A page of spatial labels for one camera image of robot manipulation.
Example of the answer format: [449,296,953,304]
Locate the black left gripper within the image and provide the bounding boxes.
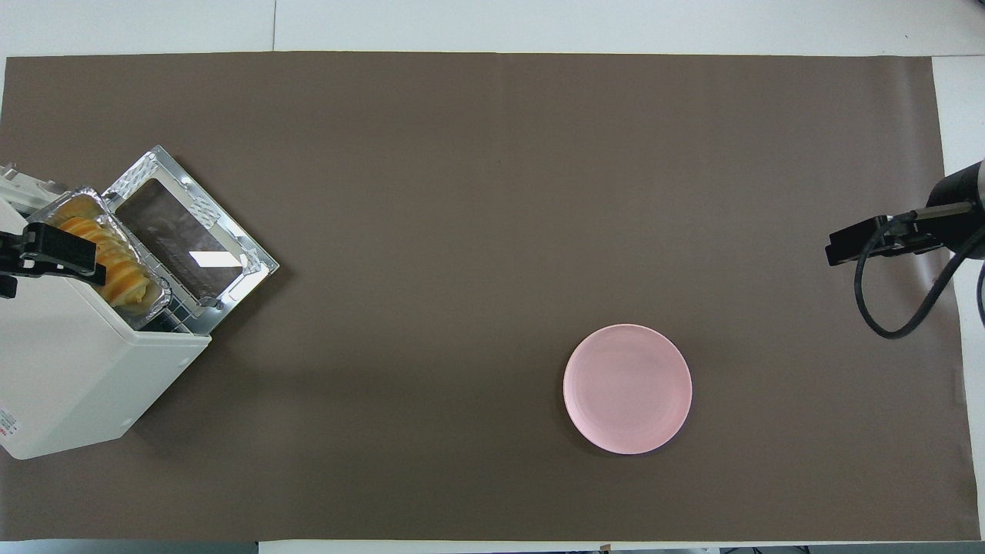
[0,222,108,300]

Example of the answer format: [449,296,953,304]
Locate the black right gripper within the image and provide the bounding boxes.
[826,159,985,267]

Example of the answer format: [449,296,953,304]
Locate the golden twisted bread loaf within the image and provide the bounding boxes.
[58,199,152,307]

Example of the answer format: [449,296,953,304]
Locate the aluminium foil tray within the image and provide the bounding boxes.
[35,187,172,325]

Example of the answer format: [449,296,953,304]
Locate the white toaster oven body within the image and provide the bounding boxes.
[0,163,212,461]

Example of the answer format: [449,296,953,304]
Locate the chrome glass oven door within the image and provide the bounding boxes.
[102,145,280,337]

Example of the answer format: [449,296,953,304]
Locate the pink round plate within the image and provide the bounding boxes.
[563,324,693,455]

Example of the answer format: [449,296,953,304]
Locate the brown table mat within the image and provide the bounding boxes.
[0,52,980,542]

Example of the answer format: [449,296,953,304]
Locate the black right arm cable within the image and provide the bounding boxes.
[853,202,985,341]

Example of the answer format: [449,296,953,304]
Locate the metal wire oven rack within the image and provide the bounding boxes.
[156,289,195,334]

